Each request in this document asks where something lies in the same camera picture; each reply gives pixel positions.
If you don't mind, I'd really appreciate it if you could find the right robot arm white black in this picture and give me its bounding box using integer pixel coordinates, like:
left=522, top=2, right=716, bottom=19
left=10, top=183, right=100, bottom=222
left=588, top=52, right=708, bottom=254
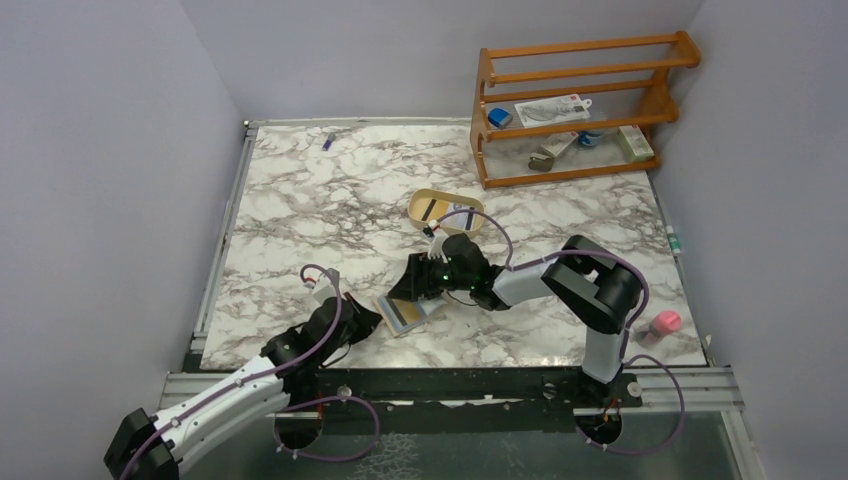
left=388, top=234, right=650, bottom=384

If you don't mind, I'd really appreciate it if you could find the white card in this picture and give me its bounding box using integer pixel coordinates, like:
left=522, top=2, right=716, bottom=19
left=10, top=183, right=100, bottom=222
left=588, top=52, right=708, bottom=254
left=442, top=203, right=475, bottom=231

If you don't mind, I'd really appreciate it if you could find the pink round object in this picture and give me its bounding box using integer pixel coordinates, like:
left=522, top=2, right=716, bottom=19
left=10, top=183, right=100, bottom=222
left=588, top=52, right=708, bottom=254
left=635, top=310, right=683, bottom=348

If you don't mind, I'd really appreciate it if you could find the green white small box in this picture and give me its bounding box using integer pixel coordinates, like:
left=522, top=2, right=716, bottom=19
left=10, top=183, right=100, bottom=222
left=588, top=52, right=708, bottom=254
left=616, top=125, right=655, bottom=163

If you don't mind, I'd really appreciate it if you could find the small blue marker pen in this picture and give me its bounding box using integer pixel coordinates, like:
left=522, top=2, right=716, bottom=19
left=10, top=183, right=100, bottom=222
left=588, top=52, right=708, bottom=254
left=322, top=133, right=336, bottom=151

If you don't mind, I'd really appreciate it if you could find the green white tube at edge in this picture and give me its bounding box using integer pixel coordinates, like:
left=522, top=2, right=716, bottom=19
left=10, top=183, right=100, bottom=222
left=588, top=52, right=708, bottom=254
left=665, top=225, right=682, bottom=256

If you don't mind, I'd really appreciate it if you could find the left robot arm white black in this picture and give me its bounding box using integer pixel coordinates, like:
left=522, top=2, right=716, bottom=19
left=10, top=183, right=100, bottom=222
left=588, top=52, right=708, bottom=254
left=104, top=294, right=382, bottom=479

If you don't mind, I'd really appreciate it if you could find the blue round container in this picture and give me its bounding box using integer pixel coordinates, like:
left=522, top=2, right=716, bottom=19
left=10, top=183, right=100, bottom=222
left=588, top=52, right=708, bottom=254
left=578, top=130, right=606, bottom=148

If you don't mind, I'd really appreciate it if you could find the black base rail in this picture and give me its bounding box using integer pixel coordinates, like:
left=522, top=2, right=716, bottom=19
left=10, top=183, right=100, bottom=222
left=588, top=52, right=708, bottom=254
left=273, top=367, right=642, bottom=440

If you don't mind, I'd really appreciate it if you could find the blue small box on shelf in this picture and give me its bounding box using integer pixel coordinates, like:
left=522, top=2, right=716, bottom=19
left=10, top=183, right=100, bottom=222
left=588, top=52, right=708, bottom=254
left=487, top=108, right=513, bottom=130

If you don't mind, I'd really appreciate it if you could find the grey tape dispenser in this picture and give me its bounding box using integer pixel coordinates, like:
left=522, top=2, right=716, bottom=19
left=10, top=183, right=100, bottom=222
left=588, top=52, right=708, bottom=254
left=528, top=153, right=556, bottom=172

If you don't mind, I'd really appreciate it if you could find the wooden orange shelf rack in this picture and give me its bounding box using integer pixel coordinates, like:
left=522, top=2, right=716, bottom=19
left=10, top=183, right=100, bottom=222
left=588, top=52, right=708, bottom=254
left=470, top=31, right=702, bottom=189

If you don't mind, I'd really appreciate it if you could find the yellow card in tray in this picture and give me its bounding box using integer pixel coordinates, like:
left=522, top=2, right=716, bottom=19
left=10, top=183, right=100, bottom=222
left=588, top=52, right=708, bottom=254
left=420, top=198, right=447, bottom=222

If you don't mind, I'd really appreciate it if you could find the striped card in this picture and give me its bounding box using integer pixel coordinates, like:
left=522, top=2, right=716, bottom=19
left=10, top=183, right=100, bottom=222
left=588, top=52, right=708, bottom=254
left=377, top=296, right=426, bottom=336

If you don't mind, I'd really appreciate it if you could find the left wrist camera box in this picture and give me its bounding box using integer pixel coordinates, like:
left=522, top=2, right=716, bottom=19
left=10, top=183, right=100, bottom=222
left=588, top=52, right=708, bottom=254
left=311, top=269, right=339, bottom=305

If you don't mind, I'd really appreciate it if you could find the beige leather card holder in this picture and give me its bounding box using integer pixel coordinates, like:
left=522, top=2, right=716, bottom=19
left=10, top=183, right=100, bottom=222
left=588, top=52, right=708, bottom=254
left=374, top=295, right=448, bottom=338

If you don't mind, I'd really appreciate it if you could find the white packaged item on shelf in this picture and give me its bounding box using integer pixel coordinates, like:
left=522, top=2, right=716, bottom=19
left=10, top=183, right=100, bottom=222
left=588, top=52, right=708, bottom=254
left=514, top=94, right=593, bottom=128

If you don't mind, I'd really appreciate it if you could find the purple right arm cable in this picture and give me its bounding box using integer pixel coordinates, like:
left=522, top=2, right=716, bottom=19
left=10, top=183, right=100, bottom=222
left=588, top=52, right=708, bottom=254
left=430, top=207, right=652, bottom=362

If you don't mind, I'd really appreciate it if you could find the cream oval tray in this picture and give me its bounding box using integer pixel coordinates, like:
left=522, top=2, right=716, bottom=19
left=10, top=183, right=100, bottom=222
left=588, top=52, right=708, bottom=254
left=407, top=188, right=485, bottom=237

